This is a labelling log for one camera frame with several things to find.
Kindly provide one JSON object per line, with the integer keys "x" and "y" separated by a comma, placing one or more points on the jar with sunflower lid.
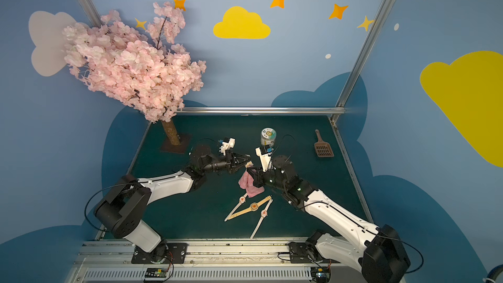
{"x": 268, "y": 136}

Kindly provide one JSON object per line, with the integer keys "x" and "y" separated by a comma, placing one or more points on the pink blossom tree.
{"x": 147, "y": 71}

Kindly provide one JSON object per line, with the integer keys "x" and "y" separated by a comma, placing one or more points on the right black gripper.
{"x": 259, "y": 179}

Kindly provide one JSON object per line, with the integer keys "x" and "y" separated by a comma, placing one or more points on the gold strap watch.
{"x": 252, "y": 208}

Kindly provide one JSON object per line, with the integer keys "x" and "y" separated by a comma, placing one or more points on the right circuit board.
{"x": 319, "y": 275}

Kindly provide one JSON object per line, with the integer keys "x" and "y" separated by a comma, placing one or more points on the brown tree base plate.
{"x": 184, "y": 141}

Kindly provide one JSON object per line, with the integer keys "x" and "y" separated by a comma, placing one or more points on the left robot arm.
{"x": 122, "y": 209}

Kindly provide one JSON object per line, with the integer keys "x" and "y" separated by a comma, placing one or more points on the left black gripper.
{"x": 232, "y": 161}

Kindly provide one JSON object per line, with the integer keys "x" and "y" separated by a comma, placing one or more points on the white strap watch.
{"x": 241, "y": 201}
{"x": 264, "y": 214}

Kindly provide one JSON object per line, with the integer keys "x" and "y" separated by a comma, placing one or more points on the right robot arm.
{"x": 378, "y": 253}

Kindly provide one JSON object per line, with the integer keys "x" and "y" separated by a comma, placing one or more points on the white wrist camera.
{"x": 265, "y": 155}
{"x": 226, "y": 144}

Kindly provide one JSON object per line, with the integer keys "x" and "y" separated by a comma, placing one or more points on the brown litter scoop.
{"x": 322, "y": 148}

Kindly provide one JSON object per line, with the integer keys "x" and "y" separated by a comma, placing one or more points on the aluminium front rail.
{"x": 207, "y": 260}

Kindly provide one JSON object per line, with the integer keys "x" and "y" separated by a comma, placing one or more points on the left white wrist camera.
{"x": 226, "y": 144}

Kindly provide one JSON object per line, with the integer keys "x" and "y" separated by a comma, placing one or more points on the right aluminium frame post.
{"x": 370, "y": 40}

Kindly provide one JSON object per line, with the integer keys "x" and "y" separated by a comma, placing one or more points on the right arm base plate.
{"x": 304, "y": 252}

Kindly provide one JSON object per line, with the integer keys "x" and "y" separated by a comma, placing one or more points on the circuit board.
{"x": 319, "y": 275}
{"x": 156, "y": 274}

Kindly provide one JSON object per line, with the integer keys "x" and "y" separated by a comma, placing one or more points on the left circuit board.
{"x": 156, "y": 274}

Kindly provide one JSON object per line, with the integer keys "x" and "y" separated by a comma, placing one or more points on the pink cloth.
{"x": 246, "y": 182}

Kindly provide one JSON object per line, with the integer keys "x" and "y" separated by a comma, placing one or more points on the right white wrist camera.
{"x": 265, "y": 155}

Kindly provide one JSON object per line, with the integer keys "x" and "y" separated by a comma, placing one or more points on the back aluminium frame bar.
{"x": 262, "y": 111}

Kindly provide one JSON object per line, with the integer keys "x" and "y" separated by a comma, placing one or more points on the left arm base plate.
{"x": 173, "y": 254}

